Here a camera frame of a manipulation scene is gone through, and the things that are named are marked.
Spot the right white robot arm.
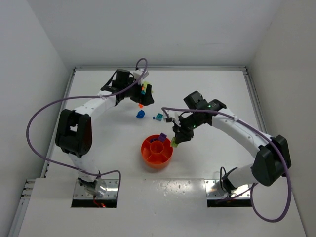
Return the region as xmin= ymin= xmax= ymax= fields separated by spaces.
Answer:
xmin=172 ymin=91 xmax=291 ymax=193

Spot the teal square lego brick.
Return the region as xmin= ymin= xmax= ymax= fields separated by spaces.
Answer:
xmin=155 ymin=113 xmax=163 ymax=121

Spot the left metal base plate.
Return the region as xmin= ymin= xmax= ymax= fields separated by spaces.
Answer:
xmin=73 ymin=179 xmax=119 ymax=200

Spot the metal base plate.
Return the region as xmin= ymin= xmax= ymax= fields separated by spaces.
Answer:
xmin=73 ymin=179 xmax=119 ymax=200
xmin=204 ymin=179 xmax=252 ymax=199

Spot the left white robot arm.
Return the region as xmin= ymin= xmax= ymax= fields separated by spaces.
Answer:
xmin=55 ymin=69 xmax=154 ymax=193

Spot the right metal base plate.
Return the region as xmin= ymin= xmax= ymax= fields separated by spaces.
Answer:
xmin=204 ymin=179 xmax=252 ymax=199

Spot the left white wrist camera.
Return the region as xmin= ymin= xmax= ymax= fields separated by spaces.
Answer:
xmin=132 ymin=69 xmax=149 ymax=79

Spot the orange round divided container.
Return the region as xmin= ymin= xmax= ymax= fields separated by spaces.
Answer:
xmin=141 ymin=134 xmax=173 ymax=169

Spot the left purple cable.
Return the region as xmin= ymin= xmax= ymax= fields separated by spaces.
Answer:
xmin=26 ymin=58 xmax=150 ymax=198

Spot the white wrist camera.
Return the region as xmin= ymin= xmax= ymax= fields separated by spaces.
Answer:
xmin=132 ymin=69 xmax=149 ymax=79
xmin=163 ymin=110 xmax=181 ymax=127

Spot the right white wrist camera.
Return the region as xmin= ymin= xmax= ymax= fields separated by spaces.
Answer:
xmin=163 ymin=110 xmax=181 ymax=127

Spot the blue round lego piece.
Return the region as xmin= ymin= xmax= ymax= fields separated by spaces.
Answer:
xmin=136 ymin=110 xmax=145 ymax=119

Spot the purple lego brick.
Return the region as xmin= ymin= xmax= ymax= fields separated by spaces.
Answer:
xmin=158 ymin=133 xmax=167 ymax=143

